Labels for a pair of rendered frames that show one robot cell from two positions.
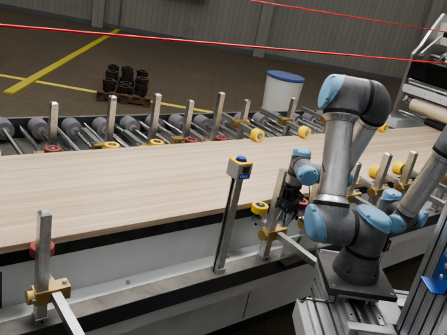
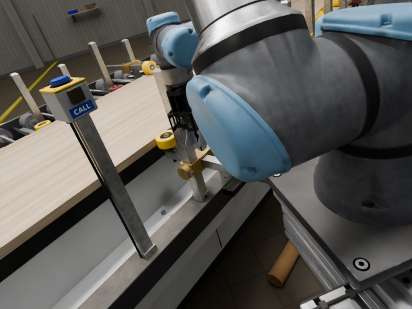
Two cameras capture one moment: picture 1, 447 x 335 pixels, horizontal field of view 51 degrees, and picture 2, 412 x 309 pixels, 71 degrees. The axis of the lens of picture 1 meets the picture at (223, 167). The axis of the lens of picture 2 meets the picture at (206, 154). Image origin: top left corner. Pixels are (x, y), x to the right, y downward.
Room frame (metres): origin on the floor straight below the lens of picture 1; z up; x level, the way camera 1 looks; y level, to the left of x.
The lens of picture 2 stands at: (1.07, -0.27, 1.33)
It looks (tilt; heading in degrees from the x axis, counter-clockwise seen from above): 31 degrees down; 357
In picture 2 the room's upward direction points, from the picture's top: 16 degrees counter-clockwise
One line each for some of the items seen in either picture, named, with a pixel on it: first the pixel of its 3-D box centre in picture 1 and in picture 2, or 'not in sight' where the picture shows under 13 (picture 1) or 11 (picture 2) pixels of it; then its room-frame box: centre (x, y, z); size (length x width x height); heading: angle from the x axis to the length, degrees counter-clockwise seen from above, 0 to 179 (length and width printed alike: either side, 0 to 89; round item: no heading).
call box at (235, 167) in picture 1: (239, 169); (70, 100); (1.70, -0.06, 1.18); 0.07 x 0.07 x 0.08; 40
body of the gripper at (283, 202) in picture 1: (289, 197); (185, 105); (1.78, -0.29, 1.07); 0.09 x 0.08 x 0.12; 151
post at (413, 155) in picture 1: (400, 189); (311, 42); (2.52, -1.02, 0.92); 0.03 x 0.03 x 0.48; 40
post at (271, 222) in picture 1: (273, 217); (184, 143); (1.87, -0.26, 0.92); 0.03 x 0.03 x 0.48; 40
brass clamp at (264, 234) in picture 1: (272, 232); (196, 162); (1.88, -0.28, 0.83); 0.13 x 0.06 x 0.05; 130
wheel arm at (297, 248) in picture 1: (285, 240); (215, 164); (1.84, -0.33, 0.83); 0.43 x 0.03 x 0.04; 40
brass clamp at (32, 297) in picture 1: (48, 292); not in sight; (1.24, 0.48, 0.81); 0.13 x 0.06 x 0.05; 130
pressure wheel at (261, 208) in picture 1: (257, 214); (170, 148); (2.00, -0.20, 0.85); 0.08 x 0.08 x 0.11
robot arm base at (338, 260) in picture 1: (358, 259); (373, 156); (1.35, -0.50, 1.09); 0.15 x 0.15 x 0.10
